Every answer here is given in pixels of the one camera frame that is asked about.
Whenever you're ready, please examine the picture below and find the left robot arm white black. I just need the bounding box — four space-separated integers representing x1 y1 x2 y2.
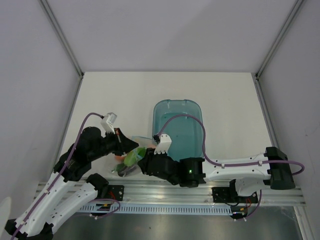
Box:
4 127 139 240

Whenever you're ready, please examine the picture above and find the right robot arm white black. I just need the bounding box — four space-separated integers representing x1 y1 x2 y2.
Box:
137 147 296 202

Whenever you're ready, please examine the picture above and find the purple eggplant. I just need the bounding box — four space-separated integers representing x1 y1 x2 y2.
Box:
117 166 137 177

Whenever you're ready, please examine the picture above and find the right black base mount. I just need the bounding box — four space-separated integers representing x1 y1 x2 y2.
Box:
211 187 259 207

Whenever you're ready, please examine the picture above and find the white slotted cable duct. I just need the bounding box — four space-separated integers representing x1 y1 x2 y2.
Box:
77 203 245 216

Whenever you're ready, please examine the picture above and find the green bell pepper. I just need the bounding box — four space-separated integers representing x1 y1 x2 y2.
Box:
123 147 147 167

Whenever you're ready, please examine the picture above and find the clear zip top bag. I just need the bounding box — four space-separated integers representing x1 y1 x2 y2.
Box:
107 135 156 178

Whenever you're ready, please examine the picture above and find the aluminium mounting rail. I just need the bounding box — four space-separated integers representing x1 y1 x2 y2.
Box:
33 177 307 207

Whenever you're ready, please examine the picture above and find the teal plastic tray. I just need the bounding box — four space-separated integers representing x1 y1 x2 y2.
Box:
152 99 203 161

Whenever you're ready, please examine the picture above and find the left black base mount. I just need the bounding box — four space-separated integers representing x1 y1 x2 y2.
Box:
107 185 125 201

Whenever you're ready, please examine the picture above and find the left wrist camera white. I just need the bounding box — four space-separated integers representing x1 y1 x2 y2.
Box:
100 112 117 134

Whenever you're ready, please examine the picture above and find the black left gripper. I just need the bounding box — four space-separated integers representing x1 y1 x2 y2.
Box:
89 127 139 161

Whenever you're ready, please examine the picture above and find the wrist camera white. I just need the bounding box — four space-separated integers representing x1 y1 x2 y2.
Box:
153 133 172 155
100 112 117 134

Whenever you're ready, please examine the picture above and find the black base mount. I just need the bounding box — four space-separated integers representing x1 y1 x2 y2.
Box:
107 185 125 201
211 187 259 207

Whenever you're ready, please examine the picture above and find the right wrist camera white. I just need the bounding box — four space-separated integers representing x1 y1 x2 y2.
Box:
153 133 172 155

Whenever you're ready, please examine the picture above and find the dark green chili pepper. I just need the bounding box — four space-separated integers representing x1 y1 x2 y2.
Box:
111 163 125 174

